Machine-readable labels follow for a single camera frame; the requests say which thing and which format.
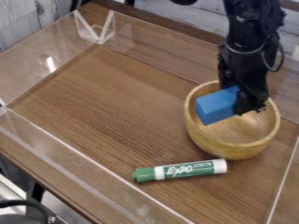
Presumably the blue foam block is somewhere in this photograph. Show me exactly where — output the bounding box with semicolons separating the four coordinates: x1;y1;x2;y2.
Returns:
195;83;240;125

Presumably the brown wooden bowl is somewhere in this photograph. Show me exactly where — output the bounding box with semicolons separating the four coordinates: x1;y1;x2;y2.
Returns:
183;80;280;160

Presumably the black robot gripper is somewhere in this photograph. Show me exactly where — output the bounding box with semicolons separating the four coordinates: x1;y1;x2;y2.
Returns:
218;38;286;116

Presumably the green Expo marker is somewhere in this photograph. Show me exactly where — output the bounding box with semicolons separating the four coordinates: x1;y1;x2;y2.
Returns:
132;158;228;183

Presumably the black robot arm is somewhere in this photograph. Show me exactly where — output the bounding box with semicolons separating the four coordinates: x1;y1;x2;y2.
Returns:
218;0;286;115

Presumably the clear acrylic tray wall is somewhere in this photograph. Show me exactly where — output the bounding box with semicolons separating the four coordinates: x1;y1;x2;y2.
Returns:
0;5;299;224

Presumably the black metal bracket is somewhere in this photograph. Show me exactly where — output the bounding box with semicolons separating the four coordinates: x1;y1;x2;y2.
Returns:
25;183;68;224

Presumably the black cable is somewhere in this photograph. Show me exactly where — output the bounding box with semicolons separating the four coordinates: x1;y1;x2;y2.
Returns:
0;199;51;224

